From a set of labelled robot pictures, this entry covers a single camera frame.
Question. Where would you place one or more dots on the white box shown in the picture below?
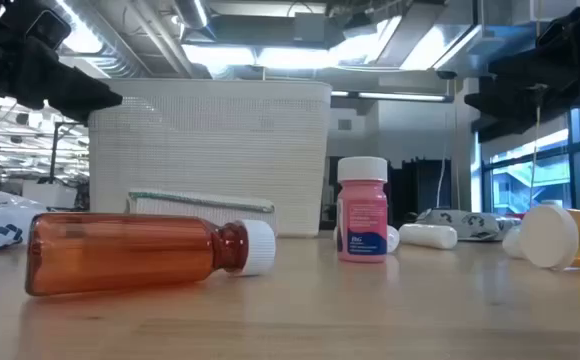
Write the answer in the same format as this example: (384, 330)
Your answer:
(50, 195)

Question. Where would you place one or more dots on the white bandage green edge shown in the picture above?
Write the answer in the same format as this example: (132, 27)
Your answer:
(195, 206)

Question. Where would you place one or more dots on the silver spiral air duct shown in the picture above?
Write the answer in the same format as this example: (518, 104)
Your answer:
(117, 57)

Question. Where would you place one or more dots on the long tube light fixture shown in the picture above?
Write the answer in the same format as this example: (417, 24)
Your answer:
(400, 96)

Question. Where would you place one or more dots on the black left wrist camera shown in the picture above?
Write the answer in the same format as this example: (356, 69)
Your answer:
(47, 27)

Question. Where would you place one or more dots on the black metal stand frame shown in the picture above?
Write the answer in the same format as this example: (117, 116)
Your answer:
(53, 155)

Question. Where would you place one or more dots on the pink bottle with white cap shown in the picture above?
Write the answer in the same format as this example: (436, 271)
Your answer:
(362, 215)

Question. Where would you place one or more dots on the black cabinet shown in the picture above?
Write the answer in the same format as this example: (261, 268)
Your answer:
(420, 185)

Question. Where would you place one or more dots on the amber bottle with white cap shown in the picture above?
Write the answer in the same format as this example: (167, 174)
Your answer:
(120, 250)

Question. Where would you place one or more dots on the black machine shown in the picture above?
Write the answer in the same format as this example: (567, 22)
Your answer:
(332, 190)

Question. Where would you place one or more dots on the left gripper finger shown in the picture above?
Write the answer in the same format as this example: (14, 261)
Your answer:
(80, 97)

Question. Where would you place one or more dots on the silver rectangular air duct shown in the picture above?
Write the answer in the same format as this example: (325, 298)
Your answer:
(500, 45)

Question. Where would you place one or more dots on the orange pill vial white cap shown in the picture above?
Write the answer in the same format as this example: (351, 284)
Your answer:
(550, 237)

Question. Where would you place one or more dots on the printed white plastic package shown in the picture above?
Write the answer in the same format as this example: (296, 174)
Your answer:
(0, 220)
(470, 222)

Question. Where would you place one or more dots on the grey ceiling box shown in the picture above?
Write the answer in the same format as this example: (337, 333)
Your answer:
(310, 27)

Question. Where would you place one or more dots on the white perforated plastic basket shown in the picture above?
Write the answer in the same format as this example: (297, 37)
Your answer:
(220, 150)

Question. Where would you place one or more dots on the dark window frame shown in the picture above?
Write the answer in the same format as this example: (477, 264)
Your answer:
(576, 175)

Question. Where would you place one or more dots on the dark dome ceiling camera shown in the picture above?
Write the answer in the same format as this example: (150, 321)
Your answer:
(446, 75)

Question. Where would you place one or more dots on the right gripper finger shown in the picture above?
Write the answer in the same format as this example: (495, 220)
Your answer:
(507, 128)
(520, 90)

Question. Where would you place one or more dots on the small white gauze roll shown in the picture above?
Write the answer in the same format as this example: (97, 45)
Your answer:
(427, 236)
(393, 239)
(512, 242)

